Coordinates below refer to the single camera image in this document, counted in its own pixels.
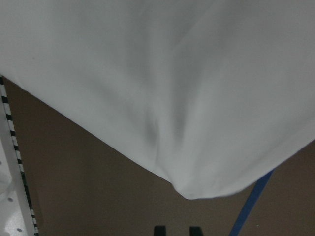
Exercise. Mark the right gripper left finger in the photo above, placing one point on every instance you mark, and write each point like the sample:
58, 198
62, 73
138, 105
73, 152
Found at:
160, 230

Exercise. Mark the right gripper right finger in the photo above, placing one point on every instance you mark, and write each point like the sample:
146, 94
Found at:
195, 231

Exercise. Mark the white long-sleeve printed shirt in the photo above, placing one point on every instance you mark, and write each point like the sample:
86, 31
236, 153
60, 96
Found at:
209, 95

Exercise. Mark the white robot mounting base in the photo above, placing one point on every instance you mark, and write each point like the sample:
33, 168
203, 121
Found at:
17, 217

